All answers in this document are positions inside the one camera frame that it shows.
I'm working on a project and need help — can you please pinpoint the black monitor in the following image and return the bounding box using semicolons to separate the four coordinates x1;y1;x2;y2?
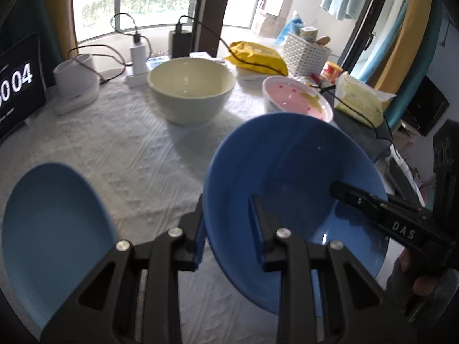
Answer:
402;75;450;137

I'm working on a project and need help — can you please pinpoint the white tablecloth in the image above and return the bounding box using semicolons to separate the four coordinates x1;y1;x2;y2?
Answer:
0;54;395;344

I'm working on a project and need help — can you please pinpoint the white desk lamp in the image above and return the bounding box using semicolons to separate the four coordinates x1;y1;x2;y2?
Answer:
53;53;100;115

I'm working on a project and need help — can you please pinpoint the red can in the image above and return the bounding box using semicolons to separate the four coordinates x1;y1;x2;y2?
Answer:
321;61;344;83

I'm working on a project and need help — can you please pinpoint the pink strawberry print bowl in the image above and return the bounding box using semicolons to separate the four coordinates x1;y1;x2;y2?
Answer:
262;76;334;123

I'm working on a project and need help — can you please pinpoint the black lamp cable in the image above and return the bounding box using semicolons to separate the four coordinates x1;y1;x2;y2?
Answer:
67;45;127;85

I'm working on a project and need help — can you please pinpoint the yellow-green tissue pack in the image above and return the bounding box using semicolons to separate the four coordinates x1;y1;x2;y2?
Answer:
334;72;397;127

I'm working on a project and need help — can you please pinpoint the dark grey cloth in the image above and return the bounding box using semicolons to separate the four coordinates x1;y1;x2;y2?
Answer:
333;115;395;162

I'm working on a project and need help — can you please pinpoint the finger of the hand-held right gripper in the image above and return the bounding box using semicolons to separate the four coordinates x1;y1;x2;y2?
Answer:
329;181;457;259

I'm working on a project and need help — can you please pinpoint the cardboard box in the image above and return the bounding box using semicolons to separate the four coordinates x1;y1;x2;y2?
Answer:
251;0;287;36

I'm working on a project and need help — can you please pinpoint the white charger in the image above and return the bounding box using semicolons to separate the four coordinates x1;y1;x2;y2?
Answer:
130;41;148;76

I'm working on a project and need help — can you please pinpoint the teal curtain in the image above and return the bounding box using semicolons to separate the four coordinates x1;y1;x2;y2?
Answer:
391;0;449;130

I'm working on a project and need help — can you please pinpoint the yellow curtain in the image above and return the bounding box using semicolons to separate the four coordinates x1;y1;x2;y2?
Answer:
43;0;78;58
373;0;431;92

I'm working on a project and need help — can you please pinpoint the white power strip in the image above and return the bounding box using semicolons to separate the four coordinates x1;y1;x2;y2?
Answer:
125;54;170;88

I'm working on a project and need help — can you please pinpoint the yellow snack bag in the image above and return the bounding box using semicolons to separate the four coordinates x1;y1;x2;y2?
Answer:
224;41;288;77

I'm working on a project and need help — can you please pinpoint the blue plate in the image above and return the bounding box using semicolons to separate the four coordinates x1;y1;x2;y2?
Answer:
2;162;120;341

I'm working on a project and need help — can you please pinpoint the cream bowl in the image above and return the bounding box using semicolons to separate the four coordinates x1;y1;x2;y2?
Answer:
147;57;236;126

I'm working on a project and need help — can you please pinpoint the black balcony railing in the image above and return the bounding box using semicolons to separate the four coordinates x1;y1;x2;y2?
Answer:
73;0;278;42

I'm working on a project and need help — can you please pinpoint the black charger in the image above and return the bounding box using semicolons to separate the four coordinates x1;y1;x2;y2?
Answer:
169;30;193;59

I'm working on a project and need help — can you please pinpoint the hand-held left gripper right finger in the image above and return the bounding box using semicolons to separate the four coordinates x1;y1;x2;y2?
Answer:
249;194;418;344

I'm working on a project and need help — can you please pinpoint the person's right hand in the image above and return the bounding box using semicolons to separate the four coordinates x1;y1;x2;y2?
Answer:
394;249;450;299

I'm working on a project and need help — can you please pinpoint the dark sliding door frame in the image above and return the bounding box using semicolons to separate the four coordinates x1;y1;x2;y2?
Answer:
194;0;406;69

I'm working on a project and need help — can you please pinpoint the blue bowl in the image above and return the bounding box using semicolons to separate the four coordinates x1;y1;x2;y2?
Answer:
203;113;390;316

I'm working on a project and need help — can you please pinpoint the blue plastic bag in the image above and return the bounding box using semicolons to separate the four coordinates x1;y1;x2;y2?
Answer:
276;10;305;45

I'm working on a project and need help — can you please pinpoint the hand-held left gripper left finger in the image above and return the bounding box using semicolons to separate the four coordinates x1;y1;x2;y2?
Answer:
39;193;207;344

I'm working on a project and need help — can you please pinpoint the black tablet clock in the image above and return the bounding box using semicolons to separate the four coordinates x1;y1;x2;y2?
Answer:
0;32;46;142

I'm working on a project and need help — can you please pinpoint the white woven basket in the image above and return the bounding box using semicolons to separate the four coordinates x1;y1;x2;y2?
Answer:
282;32;332;77

